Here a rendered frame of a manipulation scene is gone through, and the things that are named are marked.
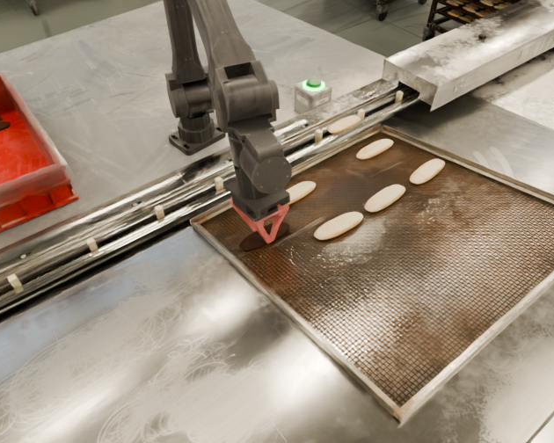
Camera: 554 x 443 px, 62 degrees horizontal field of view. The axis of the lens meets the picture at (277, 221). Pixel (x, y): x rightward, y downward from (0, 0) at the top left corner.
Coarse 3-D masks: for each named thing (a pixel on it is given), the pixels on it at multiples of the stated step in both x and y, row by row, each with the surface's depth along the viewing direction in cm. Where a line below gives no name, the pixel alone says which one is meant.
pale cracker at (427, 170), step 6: (426, 162) 92; (432, 162) 92; (438, 162) 92; (444, 162) 92; (420, 168) 91; (426, 168) 90; (432, 168) 90; (438, 168) 90; (414, 174) 89; (420, 174) 89; (426, 174) 89; (432, 174) 89; (414, 180) 88; (420, 180) 88; (426, 180) 88
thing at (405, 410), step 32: (384, 128) 105; (320, 160) 98; (352, 160) 98; (448, 160) 93; (352, 192) 88; (512, 192) 83; (544, 192) 81; (192, 224) 85; (224, 224) 85; (448, 224) 78; (480, 224) 77; (512, 224) 77; (544, 224) 76; (224, 256) 78; (288, 256) 76; (320, 256) 76; (352, 256) 75; (448, 256) 73; (480, 256) 72; (544, 256) 70; (448, 288) 67; (480, 288) 67; (544, 288) 65; (416, 320) 64; (512, 320) 62; (352, 352) 61
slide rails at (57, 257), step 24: (336, 120) 115; (288, 144) 109; (312, 144) 109; (192, 192) 97; (216, 192) 97; (144, 216) 92; (168, 216) 92; (96, 240) 88; (120, 240) 88; (48, 264) 84; (72, 264) 84; (0, 288) 81; (24, 288) 80
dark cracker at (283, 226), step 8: (272, 224) 82; (280, 224) 82; (288, 224) 82; (256, 232) 80; (280, 232) 80; (248, 240) 79; (256, 240) 79; (264, 240) 79; (240, 248) 79; (248, 248) 78; (256, 248) 78
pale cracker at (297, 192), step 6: (294, 186) 90; (300, 186) 90; (306, 186) 90; (312, 186) 90; (294, 192) 89; (300, 192) 88; (306, 192) 89; (294, 198) 88; (300, 198) 88; (288, 204) 87
